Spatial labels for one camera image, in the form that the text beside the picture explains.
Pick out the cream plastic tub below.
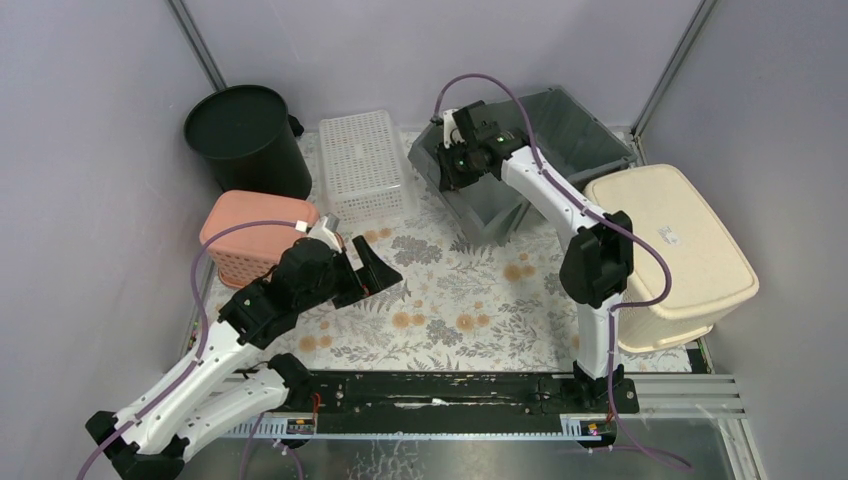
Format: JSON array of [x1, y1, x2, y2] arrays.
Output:
[[584, 164, 759, 353]]

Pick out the black cloth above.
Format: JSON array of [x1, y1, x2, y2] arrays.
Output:
[[287, 114, 305, 138]]

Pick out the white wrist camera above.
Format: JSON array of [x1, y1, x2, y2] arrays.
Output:
[[431, 108, 465, 149], [295, 214, 345, 253]]

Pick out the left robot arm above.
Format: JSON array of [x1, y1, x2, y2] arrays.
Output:
[[85, 235, 402, 479]]

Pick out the floral patterned table mat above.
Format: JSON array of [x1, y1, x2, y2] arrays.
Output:
[[188, 130, 694, 374]]

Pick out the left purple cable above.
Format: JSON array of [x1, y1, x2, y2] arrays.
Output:
[[74, 219, 313, 480]]

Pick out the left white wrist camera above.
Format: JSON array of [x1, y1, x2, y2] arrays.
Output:
[[295, 214, 345, 253]]

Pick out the large black cylindrical container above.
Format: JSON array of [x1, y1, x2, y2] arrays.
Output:
[[183, 85, 312, 200]]

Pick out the grey plastic crate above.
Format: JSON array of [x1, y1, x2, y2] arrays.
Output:
[[437, 87, 637, 246]]

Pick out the black mounting base rail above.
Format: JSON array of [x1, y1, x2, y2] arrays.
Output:
[[272, 370, 640, 436]]

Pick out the white perforated plastic basket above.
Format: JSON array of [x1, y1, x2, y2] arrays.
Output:
[[318, 110, 417, 224]]

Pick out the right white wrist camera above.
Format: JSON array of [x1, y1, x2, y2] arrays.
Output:
[[431, 108, 465, 149]]

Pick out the pink perforated basket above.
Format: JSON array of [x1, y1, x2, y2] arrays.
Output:
[[199, 190, 319, 289]]

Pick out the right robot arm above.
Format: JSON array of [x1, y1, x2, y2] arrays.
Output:
[[434, 101, 634, 412]]

